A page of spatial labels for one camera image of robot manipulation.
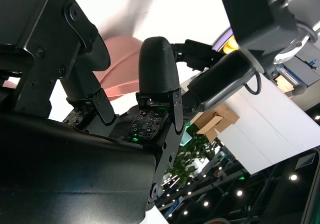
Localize brown cardboard box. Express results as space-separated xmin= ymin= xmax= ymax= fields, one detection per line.
xmin=191 ymin=103 xmax=241 ymax=142

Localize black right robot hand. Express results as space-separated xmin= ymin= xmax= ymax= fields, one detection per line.
xmin=0 ymin=0 xmax=187 ymax=224

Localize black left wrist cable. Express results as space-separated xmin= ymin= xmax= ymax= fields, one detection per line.
xmin=244 ymin=68 xmax=263 ymax=95

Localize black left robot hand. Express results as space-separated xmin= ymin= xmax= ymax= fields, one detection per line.
xmin=174 ymin=39 xmax=255 ymax=114

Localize purple yellow round lamp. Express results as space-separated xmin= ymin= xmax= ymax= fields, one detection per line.
xmin=211 ymin=28 xmax=238 ymax=55

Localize pink plastic bowl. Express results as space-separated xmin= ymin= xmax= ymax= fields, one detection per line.
xmin=1 ymin=36 xmax=144 ymax=101

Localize blue grey machine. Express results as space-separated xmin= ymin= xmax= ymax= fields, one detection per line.
xmin=274 ymin=43 xmax=320 ymax=97

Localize green leafy plant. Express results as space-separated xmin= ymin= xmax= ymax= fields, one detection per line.
xmin=169 ymin=131 xmax=218 ymax=189

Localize white board panel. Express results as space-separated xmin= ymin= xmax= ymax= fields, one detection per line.
xmin=216 ymin=77 xmax=320 ymax=176

